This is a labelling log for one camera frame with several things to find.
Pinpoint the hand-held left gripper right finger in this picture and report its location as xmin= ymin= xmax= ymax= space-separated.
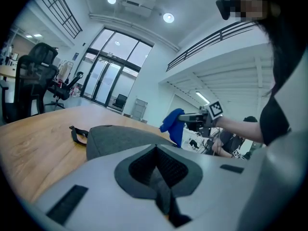
xmin=156 ymin=143 xmax=252 ymax=231

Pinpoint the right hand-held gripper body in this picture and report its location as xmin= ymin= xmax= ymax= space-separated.
xmin=187 ymin=100 xmax=224 ymax=131

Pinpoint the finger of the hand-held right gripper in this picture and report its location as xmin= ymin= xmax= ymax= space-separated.
xmin=178 ymin=113 xmax=205 ymax=123

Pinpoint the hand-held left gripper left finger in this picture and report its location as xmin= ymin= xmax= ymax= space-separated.
xmin=33 ymin=143 xmax=174 ymax=231

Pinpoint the blue cloth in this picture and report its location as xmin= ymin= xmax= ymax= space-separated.
xmin=159 ymin=108 xmax=186 ymax=149

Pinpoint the grey bag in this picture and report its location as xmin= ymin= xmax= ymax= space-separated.
xmin=69 ymin=125 xmax=178 ymax=161

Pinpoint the person's right forearm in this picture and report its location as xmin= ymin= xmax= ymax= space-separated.
xmin=213 ymin=115 xmax=265 ymax=144

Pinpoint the ceiling tube light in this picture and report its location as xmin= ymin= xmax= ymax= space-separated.
xmin=195 ymin=91 xmax=211 ymax=104

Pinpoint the grey folded table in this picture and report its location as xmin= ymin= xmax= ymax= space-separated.
xmin=132 ymin=98 xmax=149 ymax=121

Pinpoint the person's black clothing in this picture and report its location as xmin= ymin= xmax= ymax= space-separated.
xmin=259 ymin=94 xmax=291 ymax=146

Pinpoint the black visitor chair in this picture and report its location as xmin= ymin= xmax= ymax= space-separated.
xmin=111 ymin=93 xmax=128 ymax=113

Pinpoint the black balcony railing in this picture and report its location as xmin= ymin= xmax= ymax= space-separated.
xmin=166 ymin=20 xmax=256 ymax=73

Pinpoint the black framed glass door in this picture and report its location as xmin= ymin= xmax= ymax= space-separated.
xmin=80 ymin=27 xmax=154 ymax=105

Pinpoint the black office chair with headrest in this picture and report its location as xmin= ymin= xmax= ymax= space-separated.
xmin=45 ymin=71 xmax=85 ymax=110

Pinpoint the white ceiling air conditioner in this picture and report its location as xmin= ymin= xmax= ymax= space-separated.
xmin=120 ymin=0 xmax=156 ymax=18

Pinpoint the black mesh office chair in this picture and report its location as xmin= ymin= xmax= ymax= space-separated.
xmin=1 ymin=42 xmax=60 ymax=124

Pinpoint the round wooden table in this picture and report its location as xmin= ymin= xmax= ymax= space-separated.
xmin=0 ymin=64 xmax=18 ymax=81

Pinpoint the black grid railing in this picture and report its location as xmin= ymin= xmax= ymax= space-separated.
xmin=36 ymin=0 xmax=84 ymax=39

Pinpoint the black head-worn camera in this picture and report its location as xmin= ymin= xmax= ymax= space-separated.
xmin=216 ymin=0 xmax=238 ymax=21

